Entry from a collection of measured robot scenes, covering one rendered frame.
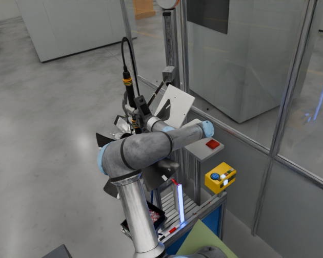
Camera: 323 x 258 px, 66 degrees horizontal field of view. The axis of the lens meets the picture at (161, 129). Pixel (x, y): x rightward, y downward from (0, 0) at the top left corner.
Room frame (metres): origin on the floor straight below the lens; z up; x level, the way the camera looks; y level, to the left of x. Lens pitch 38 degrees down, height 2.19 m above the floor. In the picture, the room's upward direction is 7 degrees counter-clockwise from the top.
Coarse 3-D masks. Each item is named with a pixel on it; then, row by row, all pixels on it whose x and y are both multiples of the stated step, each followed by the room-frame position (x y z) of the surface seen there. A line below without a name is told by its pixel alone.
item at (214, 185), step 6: (216, 168) 0.99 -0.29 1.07; (222, 168) 0.99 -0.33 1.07; (228, 168) 0.98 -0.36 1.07; (210, 174) 0.96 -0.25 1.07; (222, 174) 0.95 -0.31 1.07; (228, 174) 0.94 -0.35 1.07; (210, 180) 0.92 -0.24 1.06; (216, 180) 0.91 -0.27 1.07; (222, 180) 0.90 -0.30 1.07; (234, 180) 0.95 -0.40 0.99; (210, 186) 0.92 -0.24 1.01; (216, 186) 0.88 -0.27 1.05; (216, 192) 0.88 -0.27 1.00
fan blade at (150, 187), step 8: (160, 160) 1.01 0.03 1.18; (168, 160) 1.00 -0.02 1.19; (144, 168) 0.97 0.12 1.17; (152, 168) 0.96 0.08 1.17; (160, 168) 0.95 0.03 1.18; (176, 168) 0.93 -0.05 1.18; (144, 176) 0.93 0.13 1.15; (152, 176) 0.92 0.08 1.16; (160, 176) 0.91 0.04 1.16; (168, 176) 0.90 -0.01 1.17; (152, 184) 0.88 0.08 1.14; (160, 184) 0.86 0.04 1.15
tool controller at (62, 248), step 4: (56, 248) 0.53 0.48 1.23; (60, 248) 0.53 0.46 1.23; (64, 248) 0.53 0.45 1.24; (52, 252) 0.52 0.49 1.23; (56, 252) 0.51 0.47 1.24; (60, 252) 0.51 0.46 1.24; (64, 252) 0.51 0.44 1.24; (68, 252) 0.52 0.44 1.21; (44, 256) 0.51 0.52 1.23; (48, 256) 0.50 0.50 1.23; (52, 256) 0.50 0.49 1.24; (56, 256) 0.49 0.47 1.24; (60, 256) 0.49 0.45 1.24; (64, 256) 0.49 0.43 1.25; (68, 256) 0.48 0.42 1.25
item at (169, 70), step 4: (168, 68) 1.69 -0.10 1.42; (172, 68) 1.69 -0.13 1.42; (164, 72) 1.64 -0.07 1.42; (168, 72) 1.63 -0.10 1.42; (172, 72) 1.64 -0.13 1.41; (164, 76) 1.64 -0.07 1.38; (168, 76) 1.63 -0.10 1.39; (172, 76) 1.63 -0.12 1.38; (168, 80) 1.63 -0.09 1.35; (172, 80) 1.63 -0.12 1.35
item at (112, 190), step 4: (108, 180) 1.06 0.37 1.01; (108, 184) 1.04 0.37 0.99; (112, 184) 1.04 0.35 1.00; (104, 188) 1.04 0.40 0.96; (108, 188) 1.03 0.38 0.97; (112, 188) 1.02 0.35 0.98; (116, 188) 1.01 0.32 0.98; (108, 192) 1.01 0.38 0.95; (112, 192) 1.00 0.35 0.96; (116, 192) 1.00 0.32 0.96; (112, 196) 0.99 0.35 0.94; (116, 196) 0.98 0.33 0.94
